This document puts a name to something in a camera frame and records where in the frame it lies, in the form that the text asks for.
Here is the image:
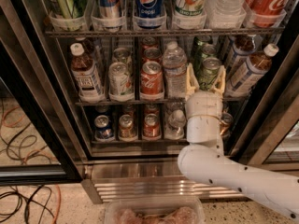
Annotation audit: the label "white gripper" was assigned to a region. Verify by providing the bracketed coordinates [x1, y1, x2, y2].
[185, 63, 226, 119]

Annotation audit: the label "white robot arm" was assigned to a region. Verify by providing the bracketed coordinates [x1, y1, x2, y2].
[178, 65, 299, 223]

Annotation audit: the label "middle shelf water bottle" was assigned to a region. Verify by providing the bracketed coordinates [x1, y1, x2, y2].
[163, 41, 187, 98]

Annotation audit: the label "brown can bottom right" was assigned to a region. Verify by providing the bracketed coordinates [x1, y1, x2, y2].
[220, 112, 234, 136]

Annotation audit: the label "bottom shelf water bottle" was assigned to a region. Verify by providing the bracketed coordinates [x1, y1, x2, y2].
[164, 109, 186, 140]

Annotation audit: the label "front red cola can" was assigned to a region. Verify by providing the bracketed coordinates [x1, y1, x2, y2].
[141, 61, 163, 95]

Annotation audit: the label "red can bottom shelf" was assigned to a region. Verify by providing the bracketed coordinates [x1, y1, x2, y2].
[143, 113, 161, 138]

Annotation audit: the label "rear red cola can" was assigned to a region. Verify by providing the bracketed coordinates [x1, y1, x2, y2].
[141, 36, 159, 50]

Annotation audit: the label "right glass fridge door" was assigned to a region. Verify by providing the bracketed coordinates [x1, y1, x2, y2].
[227, 37, 299, 175]

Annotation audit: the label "glass fridge door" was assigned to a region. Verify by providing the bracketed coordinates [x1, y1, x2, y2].
[227, 37, 299, 175]
[0, 41, 83, 186]

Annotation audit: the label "front white soda can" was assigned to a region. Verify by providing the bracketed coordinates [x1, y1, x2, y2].
[108, 62, 133, 95]

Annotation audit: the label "gold can bottom left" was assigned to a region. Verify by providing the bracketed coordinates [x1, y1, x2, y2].
[119, 115, 136, 139]

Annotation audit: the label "rear white soda can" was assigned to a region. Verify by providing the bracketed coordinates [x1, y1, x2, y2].
[112, 47, 133, 72]

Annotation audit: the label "blue pepsi can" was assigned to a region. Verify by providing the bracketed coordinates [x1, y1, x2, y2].
[135, 0, 162, 28]

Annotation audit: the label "large red cola can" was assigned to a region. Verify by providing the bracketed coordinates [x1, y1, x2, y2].
[245, 0, 288, 28]

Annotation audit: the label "blue can bottom shelf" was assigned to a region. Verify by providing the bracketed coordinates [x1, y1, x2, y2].
[94, 115, 114, 140]

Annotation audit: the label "blue energy drink can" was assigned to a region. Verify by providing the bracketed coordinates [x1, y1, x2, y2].
[98, 0, 122, 32]

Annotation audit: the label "left glass fridge door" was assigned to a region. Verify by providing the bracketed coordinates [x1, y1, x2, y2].
[0, 41, 83, 186]

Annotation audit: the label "right front tea bottle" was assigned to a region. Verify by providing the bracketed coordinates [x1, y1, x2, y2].
[225, 43, 279, 97]

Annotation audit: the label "right rear tea bottle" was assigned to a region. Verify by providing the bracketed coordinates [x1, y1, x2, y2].
[224, 35, 256, 79]

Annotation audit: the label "steel refrigerator cabinet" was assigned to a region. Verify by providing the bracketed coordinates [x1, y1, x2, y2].
[0, 0, 298, 203]

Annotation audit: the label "left iced tea bottle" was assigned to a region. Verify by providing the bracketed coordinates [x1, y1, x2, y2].
[70, 43, 103, 97]

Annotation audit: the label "clear plastic food container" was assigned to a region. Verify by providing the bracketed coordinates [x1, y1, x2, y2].
[104, 196, 206, 224]

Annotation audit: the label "middle wire shelf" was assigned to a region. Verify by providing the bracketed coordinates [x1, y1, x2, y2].
[75, 97, 249, 106]

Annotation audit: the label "wire shelf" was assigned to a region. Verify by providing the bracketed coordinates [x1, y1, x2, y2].
[45, 27, 285, 38]
[75, 97, 249, 106]

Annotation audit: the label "top wire shelf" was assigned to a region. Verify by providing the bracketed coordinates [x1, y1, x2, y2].
[45, 27, 285, 38]

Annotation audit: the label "orange floor cable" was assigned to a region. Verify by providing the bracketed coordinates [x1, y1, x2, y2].
[0, 105, 62, 224]

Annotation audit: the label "black floor cables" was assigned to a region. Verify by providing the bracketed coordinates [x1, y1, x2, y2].
[0, 96, 56, 224]

